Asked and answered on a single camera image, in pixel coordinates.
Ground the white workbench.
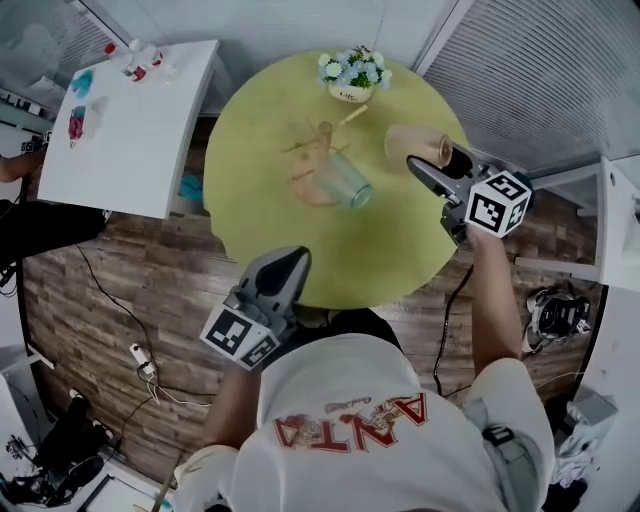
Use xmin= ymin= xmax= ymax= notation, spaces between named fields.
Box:
xmin=0 ymin=344 xmax=174 ymax=512

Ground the wooden stick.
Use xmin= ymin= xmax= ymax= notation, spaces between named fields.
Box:
xmin=153 ymin=452 xmax=185 ymax=512

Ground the black floor cable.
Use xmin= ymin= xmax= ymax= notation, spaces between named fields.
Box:
xmin=74 ymin=244 xmax=161 ymax=386

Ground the green glass cup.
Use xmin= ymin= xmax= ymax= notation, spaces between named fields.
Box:
xmin=312 ymin=152 xmax=374 ymax=211

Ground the light crumpled cloth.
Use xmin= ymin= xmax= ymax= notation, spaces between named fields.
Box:
xmin=552 ymin=394 xmax=621 ymax=489

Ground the teal floor item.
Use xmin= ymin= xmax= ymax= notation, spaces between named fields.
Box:
xmin=178 ymin=172 xmax=205 ymax=201

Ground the white power strip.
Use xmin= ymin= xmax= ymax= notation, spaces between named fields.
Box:
xmin=128 ymin=341 xmax=158 ymax=377

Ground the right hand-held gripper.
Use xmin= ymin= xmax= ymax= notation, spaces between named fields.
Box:
xmin=405 ymin=143 xmax=534 ymax=247

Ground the small white table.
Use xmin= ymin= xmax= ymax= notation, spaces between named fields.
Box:
xmin=514 ymin=155 xmax=640 ymax=291

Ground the person's right forearm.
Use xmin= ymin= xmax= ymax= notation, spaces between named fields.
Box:
xmin=467 ymin=232 xmax=524 ymax=376

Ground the white pot with flowers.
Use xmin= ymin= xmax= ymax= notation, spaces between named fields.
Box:
xmin=317 ymin=45 xmax=394 ymax=105

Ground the yellow-green round tablecloth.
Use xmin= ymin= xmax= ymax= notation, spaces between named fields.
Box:
xmin=202 ymin=48 xmax=474 ymax=311

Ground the clear cap plastic bottle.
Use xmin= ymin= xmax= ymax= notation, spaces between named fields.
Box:
xmin=128 ymin=38 xmax=165 ymax=69

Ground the large white table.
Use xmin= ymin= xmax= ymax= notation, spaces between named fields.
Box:
xmin=37 ymin=38 xmax=234 ymax=221

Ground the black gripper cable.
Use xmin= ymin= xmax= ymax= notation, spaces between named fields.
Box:
xmin=432 ymin=266 xmax=475 ymax=399

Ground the white floor cable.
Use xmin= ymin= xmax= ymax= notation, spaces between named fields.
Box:
xmin=147 ymin=372 xmax=215 ymax=409

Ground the orange glass cup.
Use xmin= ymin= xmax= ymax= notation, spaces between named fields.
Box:
xmin=383 ymin=123 xmax=455 ymax=174

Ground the white box with pink contents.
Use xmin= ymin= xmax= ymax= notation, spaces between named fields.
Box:
xmin=67 ymin=97 xmax=110 ymax=150

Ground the red cap plastic bottle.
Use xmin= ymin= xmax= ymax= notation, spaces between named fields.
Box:
xmin=103 ymin=42 xmax=149 ymax=84

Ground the black equipment pile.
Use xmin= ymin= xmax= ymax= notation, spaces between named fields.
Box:
xmin=0 ymin=394 xmax=124 ymax=506

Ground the black and white headset rig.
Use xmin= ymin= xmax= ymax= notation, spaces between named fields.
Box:
xmin=522 ymin=284 xmax=594 ymax=354

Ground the small teal item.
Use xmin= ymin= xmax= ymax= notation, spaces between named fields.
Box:
xmin=68 ymin=69 xmax=96 ymax=99

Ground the wooden cup tree stand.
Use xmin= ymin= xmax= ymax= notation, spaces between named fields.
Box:
xmin=280 ymin=103 xmax=371 ymax=207

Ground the grey shoulder strap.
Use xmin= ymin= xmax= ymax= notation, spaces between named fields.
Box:
xmin=464 ymin=397 xmax=544 ymax=512

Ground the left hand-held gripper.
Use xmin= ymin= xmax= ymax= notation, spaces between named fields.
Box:
xmin=199 ymin=247 xmax=312 ymax=371

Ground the person's left forearm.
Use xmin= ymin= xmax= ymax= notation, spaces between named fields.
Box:
xmin=202 ymin=362 xmax=264 ymax=449

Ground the person's white printed shirt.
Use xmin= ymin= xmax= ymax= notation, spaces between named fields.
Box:
xmin=172 ymin=332 xmax=556 ymax=512

